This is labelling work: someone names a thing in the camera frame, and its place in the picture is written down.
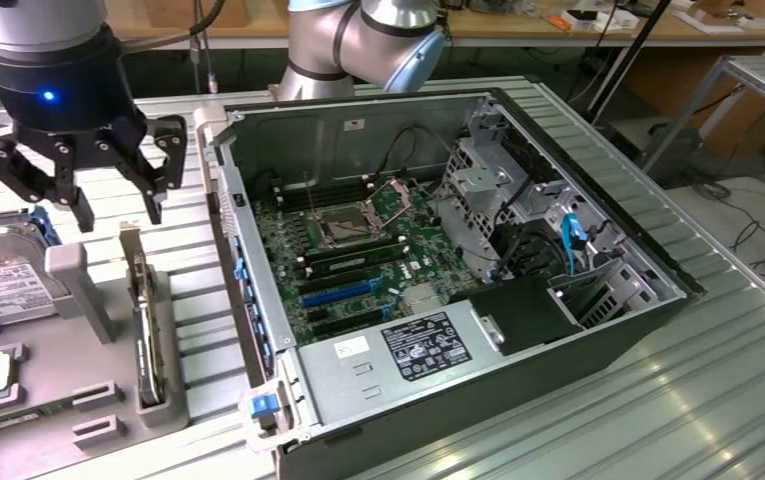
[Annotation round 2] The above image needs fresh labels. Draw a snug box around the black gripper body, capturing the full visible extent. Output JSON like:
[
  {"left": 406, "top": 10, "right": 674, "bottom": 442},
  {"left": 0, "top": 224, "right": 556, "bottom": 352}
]
[{"left": 0, "top": 23, "right": 151, "bottom": 152}]

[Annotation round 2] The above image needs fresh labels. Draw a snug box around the Nvidia Quadro graphics card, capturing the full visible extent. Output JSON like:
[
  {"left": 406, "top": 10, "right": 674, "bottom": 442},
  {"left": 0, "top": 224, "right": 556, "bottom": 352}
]
[{"left": 116, "top": 222, "right": 171, "bottom": 405}]

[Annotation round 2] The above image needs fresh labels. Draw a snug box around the thin locking lever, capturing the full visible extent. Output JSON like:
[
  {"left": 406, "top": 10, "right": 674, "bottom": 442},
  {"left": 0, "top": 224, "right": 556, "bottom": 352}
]
[{"left": 302, "top": 171, "right": 322, "bottom": 217}]

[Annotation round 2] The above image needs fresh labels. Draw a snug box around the CPU socket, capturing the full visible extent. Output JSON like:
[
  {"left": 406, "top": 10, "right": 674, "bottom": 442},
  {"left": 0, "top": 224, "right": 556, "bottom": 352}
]
[{"left": 311, "top": 204, "right": 374, "bottom": 249}]

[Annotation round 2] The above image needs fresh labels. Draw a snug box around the metal socket cover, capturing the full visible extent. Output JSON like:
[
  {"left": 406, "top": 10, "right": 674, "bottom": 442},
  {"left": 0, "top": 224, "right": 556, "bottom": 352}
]
[{"left": 358, "top": 179, "right": 416, "bottom": 226}]

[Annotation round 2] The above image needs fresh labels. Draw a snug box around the installed RAM stick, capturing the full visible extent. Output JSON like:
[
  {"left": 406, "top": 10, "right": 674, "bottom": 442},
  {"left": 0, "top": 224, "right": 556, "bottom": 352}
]
[{"left": 304, "top": 244, "right": 407, "bottom": 277}]

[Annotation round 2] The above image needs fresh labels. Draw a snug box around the grey parts rack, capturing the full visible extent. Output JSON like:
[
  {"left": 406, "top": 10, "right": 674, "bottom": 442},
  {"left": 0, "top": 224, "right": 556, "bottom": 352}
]
[{"left": 0, "top": 242, "right": 191, "bottom": 480}]

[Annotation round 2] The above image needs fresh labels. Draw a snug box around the green Dell motherboard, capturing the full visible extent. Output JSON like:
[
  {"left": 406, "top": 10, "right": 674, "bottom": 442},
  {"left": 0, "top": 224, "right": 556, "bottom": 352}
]
[{"left": 247, "top": 177, "right": 490, "bottom": 346}]

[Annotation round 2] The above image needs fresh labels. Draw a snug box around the loose green RAM stick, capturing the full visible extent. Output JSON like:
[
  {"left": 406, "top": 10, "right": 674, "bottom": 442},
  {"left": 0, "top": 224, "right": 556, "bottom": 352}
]
[{"left": 0, "top": 402, "right": 76, "bottom": 435}]

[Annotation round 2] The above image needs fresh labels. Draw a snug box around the silver chipset heat sink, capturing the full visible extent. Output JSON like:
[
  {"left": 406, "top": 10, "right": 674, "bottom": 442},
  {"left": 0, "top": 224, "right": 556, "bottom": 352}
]
[{"left": 402, "top": 287, "right": 450, "bottom": 316}]

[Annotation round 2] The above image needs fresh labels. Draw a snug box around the metal disk bay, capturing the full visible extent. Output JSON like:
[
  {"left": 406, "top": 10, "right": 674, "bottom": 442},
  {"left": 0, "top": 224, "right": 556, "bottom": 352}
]
[{"left": 438, "top": 137, "right": 596, "bottom": 251}]

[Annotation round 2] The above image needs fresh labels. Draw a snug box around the blue case latch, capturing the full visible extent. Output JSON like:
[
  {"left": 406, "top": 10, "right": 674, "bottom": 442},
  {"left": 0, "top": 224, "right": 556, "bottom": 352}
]
[{"left": 247, "top": 394, "right": 280, "bottom": 419}]

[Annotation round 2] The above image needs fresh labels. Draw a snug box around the grey power supply unit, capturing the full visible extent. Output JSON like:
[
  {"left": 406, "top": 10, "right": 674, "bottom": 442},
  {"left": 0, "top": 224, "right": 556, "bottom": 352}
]
[{"left": 287, "top": 299, "right": 510, "bottom": 426}]

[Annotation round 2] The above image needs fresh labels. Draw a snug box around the black plastic shroud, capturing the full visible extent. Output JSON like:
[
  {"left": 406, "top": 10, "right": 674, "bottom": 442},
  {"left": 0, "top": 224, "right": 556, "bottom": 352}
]
[{"left": 467, "top": 284, "right": 583, "bottom": 357}]

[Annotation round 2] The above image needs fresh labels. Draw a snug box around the open black PC case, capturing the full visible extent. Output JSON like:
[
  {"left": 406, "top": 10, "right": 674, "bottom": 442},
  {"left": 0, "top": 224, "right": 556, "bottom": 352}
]
[{"left": 193, "top": 84, "right": 707, "bottom": 480}]

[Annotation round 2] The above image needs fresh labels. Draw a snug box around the black slanted pole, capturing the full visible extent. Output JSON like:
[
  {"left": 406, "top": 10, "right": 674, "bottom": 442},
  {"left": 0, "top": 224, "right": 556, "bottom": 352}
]
[{"left": 584, "top": 0, "right": 675, "bottom": 121}]

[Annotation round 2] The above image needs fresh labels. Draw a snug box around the wooden desk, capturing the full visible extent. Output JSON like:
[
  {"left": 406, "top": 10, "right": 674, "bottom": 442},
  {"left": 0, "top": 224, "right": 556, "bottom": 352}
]
[{"left": 113, "top": 0, "right": 765, "bottom": 51}]

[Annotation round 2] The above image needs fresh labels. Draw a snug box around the white block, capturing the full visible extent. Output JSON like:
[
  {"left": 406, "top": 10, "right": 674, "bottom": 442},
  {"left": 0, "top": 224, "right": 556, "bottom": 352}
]
[{"left": 671, "top": 3, "right": 747, "bottom": 35}]

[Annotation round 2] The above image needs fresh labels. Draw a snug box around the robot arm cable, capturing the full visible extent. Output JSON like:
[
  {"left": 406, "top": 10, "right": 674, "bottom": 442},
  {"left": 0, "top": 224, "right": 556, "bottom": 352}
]
[{"left": 117, "top": 0, "right": 223, "bottom": 96}]

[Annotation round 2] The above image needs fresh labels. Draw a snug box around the dark looped case wire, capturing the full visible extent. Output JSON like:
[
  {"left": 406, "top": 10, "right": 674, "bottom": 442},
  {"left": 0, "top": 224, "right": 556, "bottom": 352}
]
[{"left": 384, "top": 124, "right": 455, "bottom": 177}]

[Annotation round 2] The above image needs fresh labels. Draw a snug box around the light blue SATA wire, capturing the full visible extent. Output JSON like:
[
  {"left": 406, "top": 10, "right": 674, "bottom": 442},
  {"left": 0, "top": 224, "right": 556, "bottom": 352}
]
[{"left": 556, "top": 213, "right": 588, "bottom": 277}]

